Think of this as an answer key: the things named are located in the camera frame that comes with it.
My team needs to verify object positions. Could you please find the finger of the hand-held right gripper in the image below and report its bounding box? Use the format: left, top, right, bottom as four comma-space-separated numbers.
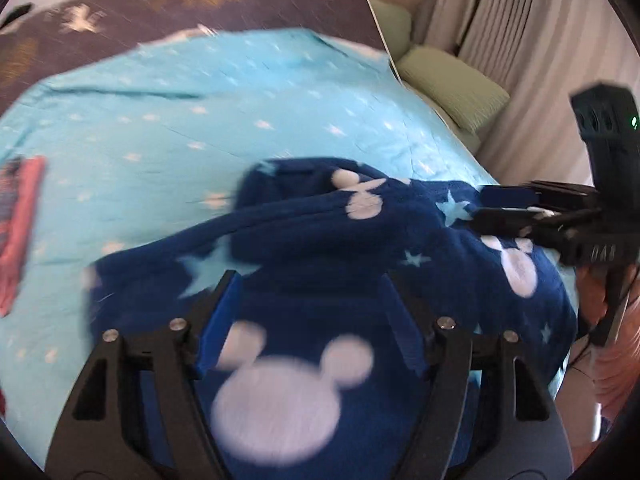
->
479, 180, 598, 209
472, 208, 598, 241

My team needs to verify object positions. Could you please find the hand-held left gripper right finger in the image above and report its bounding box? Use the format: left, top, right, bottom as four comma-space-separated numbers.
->
380, 272, 571, 467

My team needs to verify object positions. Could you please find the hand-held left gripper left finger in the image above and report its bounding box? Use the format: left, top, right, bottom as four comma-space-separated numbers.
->
45, 270, 244, 467

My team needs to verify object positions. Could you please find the navy star print fleece robe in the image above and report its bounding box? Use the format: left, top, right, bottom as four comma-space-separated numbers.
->
82, 157, 581, 480

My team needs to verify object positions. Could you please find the person's right forearm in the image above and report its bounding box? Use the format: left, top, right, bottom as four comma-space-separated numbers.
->
555, 266, 640, 456

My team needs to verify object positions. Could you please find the green pillow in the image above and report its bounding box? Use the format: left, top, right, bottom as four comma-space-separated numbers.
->
370, 0, 414, 59
397, 45, 511, 134

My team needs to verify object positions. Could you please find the beige curtain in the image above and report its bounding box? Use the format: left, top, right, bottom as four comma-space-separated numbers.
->
405, 0, 640, 201

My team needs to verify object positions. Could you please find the black floor lamp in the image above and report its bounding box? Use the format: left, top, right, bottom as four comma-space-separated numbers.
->
456, 0, 512, 55

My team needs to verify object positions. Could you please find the turquoise star print blanket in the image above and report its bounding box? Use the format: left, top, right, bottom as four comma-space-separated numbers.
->
0, 27, 501, 441

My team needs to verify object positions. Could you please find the pink floral small garment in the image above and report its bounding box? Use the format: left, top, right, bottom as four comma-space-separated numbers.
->
0, 155, 47, 317

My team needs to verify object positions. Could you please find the purple deer print mattress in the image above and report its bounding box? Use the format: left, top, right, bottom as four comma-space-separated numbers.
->
0, 0, 391, 111

